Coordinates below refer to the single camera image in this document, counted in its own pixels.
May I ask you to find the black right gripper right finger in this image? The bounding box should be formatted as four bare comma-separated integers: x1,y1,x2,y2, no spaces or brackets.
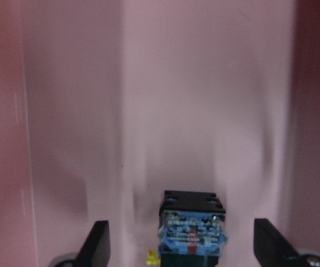
253,218,320,267

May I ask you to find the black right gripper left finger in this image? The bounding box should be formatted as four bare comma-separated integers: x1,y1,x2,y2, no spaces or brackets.
75,220,111,267

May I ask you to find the pink plastic tray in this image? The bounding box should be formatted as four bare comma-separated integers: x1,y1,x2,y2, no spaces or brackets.
0,1,320,266

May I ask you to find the yellow push button switch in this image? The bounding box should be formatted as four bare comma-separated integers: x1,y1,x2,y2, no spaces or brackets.
146,190,228,266

